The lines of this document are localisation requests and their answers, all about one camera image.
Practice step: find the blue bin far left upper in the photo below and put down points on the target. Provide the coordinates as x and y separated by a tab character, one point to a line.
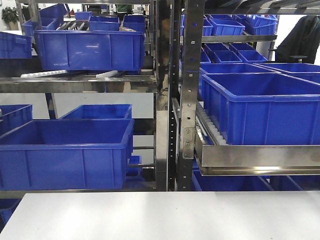
14	46

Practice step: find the large blue bin lower left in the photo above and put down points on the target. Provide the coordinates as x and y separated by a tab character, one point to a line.
66	155

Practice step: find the large blue bin right shelf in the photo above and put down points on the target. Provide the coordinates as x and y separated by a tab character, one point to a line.
263	108

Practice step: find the large blue bin upper left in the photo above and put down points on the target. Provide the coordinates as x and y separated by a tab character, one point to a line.
74	50

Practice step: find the large blue bin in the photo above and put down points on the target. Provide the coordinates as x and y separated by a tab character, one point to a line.
74	50
66	155

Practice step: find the potted plant background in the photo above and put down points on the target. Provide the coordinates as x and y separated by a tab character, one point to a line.
11	18

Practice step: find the blue bin lower right shelf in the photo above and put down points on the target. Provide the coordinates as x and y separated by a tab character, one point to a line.
228	183

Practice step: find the blue bin behind lower left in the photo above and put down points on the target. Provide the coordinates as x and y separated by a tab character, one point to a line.
99	112

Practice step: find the stainless steel shelf rack left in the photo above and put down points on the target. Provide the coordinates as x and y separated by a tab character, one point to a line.
131	84

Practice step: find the blue bin far left lower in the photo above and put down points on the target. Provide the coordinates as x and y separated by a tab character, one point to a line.
14	115

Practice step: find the black jacket on chair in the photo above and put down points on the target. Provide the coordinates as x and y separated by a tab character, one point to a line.
303	40

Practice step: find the blue bin behind right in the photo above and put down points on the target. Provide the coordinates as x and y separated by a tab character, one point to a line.
233	68

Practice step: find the white roller track strip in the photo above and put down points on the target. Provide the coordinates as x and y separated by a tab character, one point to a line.
43	74

